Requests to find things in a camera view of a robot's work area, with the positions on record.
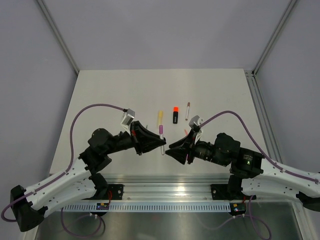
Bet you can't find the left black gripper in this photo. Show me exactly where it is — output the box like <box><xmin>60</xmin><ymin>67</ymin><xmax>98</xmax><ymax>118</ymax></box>
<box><xmin>104</xmin><ymin>121</ymin><xmax>166</xmax><ymax>156</ymax></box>

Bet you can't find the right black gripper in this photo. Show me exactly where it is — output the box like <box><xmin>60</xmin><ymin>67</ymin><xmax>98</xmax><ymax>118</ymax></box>
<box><xmin>165</xmin><ymin>128</ymin><xmax>229</xmax><ymax>167</ymax></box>

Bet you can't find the purple white pen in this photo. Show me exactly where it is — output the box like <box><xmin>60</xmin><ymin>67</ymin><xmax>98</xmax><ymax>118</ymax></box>
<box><xmin>158</xmin><ymin>124</ymin><xmax>166</xmax><ymax>156</ymax></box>

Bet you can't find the yellow highlighter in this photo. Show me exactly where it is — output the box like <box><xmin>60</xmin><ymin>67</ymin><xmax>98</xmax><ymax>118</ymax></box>
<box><xmin>157</xmin><ymin>110</ymin><xmax>164</xmax><ymax>126</ymax></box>

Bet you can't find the black orange highlighter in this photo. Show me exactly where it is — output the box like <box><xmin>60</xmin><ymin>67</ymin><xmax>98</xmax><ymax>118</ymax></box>
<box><xmin>172</xmin><ymin>106</ymin><xmax>179</xmax><ymax>125</ymax></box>

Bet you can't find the brown capped white pen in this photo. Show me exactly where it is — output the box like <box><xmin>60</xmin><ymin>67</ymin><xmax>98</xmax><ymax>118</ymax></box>
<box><xmin>185</xmin><ymin>102</ymin><xmax>191</xmax><ymax>121</ymax></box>

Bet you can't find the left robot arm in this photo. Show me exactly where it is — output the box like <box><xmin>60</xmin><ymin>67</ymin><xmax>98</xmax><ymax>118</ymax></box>
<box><xmin>10</xmin><ymin>121</ymin><xmax>166</xmax><ymax>232</ymax></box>

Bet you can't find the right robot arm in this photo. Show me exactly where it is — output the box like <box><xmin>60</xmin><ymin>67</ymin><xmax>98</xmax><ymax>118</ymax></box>
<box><xmin>165</xmin><ymin>130</ymin><xmax>320</xmax><ymax>212</ymax></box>

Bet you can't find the right circuit board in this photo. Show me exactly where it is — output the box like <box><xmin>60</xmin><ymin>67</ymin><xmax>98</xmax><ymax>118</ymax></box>
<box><xmin>229</xmin><ymin>202</ymin><xmax>247</xmax><ymax>216</ymax></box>

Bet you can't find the circuit board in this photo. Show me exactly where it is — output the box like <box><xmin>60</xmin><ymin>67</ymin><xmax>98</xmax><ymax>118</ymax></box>
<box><xmin>229</xmin><ymin>202</ymin><xmax>247</xmax><ymax>216</ymax></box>
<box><xmin>96</xmin><ymin>202</ymin><xmax>110</xmax><ymax>211</ymax></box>

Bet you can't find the left circuit board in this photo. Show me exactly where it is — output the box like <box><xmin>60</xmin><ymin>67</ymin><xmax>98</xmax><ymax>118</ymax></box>
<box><xmin>96</xmin><ymin>202</ymin><xmax>110</xmax><ymax>211</ymax></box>

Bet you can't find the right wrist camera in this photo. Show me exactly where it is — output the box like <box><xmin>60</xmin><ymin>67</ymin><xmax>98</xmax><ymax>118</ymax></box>
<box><xmin>188</xmin><ymin>115</ymin><xmax>204</xmax><ymax>144</ymax></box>

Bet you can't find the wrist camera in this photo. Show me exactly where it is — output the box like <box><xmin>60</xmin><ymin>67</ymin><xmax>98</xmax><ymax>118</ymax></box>
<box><xmin>188</xmin><ymin>115</ymin><xmax>204</xmax><ymax>144</ymax></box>
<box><xmin>120</xmin><ymin>108</ymin><xmax>135</xmax><ymax>133</ymax></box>

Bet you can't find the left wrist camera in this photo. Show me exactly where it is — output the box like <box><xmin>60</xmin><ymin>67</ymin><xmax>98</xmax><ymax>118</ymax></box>
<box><xmin>120</xmin><ymin>108</ymin><xmax>135</xmax><ymax>133</ymax></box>

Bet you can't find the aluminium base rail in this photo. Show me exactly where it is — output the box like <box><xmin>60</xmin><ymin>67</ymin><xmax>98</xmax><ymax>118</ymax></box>
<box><xmin>47</xmin><ymin>173</ymin><xmax>305</xmax><ymax>201</ymax></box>

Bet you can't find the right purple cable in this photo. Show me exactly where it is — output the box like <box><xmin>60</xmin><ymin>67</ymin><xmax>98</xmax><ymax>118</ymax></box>
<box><xmin>198</xmin><ymin>110</ymin><xmax>320</xmax><ymax>183</ymax></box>

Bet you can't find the purple cable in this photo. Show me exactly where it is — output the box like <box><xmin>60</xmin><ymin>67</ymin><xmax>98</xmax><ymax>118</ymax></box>
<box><xmin>198</xmin><ymin>110</ymin><xmax>320</xmax><ymax>183</ymax></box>
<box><xmin>0</xmin><ymin>103</ymin><xmax>125</xmax><ymax>223</ymax></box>

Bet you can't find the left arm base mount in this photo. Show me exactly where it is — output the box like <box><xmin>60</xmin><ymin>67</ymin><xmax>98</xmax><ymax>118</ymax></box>
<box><xmin>92</xmin><ymin>174</ymin><xmax>124</xmax><ymax>200</ymax></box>

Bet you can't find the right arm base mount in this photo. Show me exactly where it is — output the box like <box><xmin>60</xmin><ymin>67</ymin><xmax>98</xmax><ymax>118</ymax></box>
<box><xmin>210</xmin><ymin>175</ymin><xmax>251</xmax><ymax>201</ymax></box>

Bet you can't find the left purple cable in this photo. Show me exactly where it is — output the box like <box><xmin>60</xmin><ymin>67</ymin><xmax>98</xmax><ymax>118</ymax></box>
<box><xmin>0</xmin><ymin>103</ymin><xmax>125</xmax><ymax>223</ymax></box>

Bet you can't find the right side aluminium rail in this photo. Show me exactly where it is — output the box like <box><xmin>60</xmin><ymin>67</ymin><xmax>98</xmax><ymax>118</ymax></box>
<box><xmin>244</xmin><ymin>70</ymin><xmax>281</xmax><ymax>161</ymax></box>

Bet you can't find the white cable duct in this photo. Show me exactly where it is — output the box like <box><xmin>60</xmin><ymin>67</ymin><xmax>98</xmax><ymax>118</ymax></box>
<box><xmin>63</xmin><ymin>202</ymin><xmax>231</xmax><ymax>213</ymax></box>

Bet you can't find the left frame post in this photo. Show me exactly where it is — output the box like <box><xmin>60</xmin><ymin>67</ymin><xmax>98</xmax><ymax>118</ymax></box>
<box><xmin>34</xmin><ymin>0</ymin><xmax>80</xmax><ymax>76</ymax></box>

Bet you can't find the frame post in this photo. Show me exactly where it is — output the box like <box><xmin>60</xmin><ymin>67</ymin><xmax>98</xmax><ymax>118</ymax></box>
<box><xmin>251</xmin><ymin>0</ymin><xmax>300</xmax><ymax>77</ymax></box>
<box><xmin>34</xmin><ymin>0</ymin><xmax>80</xmax><ymax>76</ymax></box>

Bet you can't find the right frame post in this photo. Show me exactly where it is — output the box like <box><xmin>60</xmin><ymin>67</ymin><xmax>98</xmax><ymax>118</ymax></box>
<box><xmin>251</xmin><ymin>0</ymin><xmax>300</xmax><ymax>77</ymax></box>

